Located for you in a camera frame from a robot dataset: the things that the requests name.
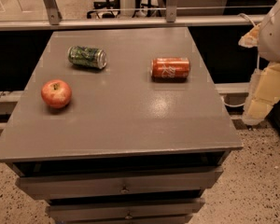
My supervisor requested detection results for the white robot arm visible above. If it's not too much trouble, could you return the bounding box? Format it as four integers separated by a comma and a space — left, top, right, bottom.
238, 0, 280, 125

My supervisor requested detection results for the white cable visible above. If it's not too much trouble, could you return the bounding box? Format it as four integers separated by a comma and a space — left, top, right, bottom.
238, 12, 258, 28

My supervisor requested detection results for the green soda can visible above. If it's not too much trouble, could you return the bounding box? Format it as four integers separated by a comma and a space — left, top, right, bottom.
67, 46, 106, 69

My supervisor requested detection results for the red apple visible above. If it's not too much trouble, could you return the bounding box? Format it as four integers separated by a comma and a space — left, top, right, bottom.
41, 79, 72, 108

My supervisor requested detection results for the top grey drawer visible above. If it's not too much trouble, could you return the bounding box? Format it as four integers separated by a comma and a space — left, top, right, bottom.
16, 166, 223, 200

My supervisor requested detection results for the grey drawer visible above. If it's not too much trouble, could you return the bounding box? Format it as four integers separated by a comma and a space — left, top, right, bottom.
48, 198, 204, 222
16, 166, 223, 200

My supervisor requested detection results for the red coke can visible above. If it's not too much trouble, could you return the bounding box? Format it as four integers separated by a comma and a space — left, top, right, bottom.
150, 57, 190, 78

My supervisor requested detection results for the black office chair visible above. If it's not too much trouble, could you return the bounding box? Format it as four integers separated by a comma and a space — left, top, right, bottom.
86, 0, 161, 19

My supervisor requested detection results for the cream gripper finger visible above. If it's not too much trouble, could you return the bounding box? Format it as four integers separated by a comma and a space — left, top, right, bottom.
244, 69, 261, 112
242, 100, 273, 126

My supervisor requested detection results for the metal railing frame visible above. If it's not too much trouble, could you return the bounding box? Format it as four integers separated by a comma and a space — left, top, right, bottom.
0, 0, 264, 31

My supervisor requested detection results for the grey drawer cabinet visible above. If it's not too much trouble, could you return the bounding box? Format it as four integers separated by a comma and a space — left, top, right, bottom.
0, 28, 241, 224

